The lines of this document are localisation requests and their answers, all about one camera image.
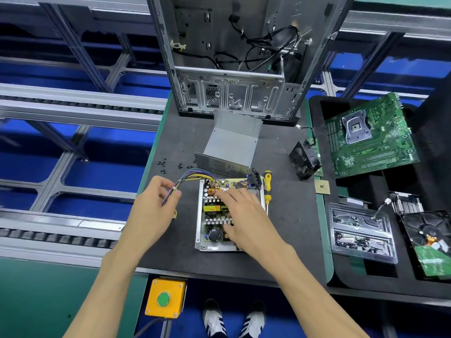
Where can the person's left hand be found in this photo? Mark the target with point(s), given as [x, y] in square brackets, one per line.
[148, 218]

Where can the person's right hand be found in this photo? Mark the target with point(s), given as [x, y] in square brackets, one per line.
[246, 225]

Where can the power supply metal base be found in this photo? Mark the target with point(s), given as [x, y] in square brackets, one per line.
[199, 239]

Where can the small black screws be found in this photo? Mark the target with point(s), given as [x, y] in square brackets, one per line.
[176, 165]

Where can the person's right forearm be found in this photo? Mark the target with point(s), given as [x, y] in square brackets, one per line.
[310, 306]

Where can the person's left forearm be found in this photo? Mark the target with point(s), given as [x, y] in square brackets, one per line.
[106, 299]

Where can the grey power supply cover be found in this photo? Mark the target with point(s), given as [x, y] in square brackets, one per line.
[232, 140]

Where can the person's right shoe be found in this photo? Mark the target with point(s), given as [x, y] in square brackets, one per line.
[252, 321]

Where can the person's shoe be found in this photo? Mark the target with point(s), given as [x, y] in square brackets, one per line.
[214, 320]
[252, 321]

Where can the person's left shoe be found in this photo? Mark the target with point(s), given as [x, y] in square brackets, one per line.
[214, 320]

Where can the black foam work mat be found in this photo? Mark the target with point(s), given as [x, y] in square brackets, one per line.
[296, 221]

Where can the yellow button box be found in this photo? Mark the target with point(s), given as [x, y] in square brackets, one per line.
[165, 297]

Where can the small square processor chip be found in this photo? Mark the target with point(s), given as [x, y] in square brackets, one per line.
[322, 187]

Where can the black cooling fan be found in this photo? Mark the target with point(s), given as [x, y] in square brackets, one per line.
[304, 159]

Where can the clear plastic screw tray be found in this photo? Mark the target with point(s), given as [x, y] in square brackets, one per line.
[363, 234]

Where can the silver computer tower chassis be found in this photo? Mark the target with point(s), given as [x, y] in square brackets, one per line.
[232, 95]

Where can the green motherboard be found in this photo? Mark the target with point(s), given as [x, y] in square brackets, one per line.
[373, 144]

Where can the silver heatsink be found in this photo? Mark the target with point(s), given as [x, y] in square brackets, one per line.
[405, 202]

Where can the black hard disk drive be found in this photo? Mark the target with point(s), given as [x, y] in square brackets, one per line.
[430, 243]

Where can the black foam parts tray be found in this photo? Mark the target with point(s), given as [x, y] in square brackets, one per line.
[430, 116]

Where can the aluminium conveyor frame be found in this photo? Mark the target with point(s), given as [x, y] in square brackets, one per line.
[77, 105]

